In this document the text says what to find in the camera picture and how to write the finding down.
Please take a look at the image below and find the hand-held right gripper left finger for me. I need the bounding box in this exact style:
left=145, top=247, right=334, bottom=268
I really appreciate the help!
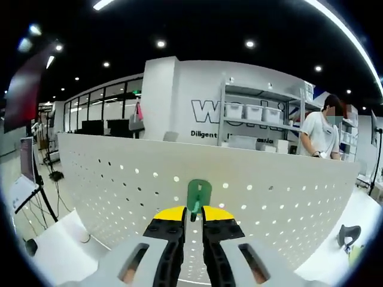
left=71, top=205, right=188, bottom=287

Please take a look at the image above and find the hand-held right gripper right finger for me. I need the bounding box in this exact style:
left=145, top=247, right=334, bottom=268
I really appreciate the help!
left=200, top=205, right=318, bottom=287

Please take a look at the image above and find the green mounting plate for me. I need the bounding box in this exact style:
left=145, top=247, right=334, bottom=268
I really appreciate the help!
left=186, top=178, right=214, bottom=216

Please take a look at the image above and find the white perforated pegboard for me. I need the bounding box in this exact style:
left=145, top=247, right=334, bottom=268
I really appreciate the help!
left=56, top=132, right=362, bottom=284

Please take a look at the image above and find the dark grey curved object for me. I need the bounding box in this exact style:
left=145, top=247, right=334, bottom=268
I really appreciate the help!
left=338, top=224, right=362, bottom=248

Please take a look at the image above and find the yellow cloth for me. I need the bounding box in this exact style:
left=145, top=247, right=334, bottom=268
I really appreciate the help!
left=348, top=244, right=366, bottom=267

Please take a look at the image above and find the black desk monitor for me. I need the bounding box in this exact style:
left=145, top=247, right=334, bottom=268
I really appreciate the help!
left=81, top=119, right=106, bottom=135
left=106, top=118, right=133, bottom=138

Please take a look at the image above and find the pink and grey hanging bag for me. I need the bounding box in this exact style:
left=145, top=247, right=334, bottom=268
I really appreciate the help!
left=129, top=101, right=145, bottom=132

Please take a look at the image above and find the white storage bin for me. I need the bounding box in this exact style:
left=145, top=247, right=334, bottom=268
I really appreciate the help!
left=263, top=107, right=282, bottom=124
left=244, top=105, right=265, bottom=121
left=224, top=102, right=245, bottom=119

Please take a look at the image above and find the laptop on tripod stand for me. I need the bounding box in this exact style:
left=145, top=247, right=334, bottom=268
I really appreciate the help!
left=8, top=136, right=59, bottom=224

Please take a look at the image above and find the grey storage shelf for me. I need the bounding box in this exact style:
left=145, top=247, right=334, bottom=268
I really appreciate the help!
left=340, top=112, right=360, bottom=163

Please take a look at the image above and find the grey metal shelving rack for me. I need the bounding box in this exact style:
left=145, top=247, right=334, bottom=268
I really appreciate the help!
left=219, top=74, right=306, bottom=151

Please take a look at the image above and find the monitor on black stand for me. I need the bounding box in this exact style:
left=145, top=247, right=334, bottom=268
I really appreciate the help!
left=370, top=109, right=383, bottom=197

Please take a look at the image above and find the dark red ceiling panel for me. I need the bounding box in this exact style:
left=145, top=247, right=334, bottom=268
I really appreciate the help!
left=3, top=44, right=55, bottom=135

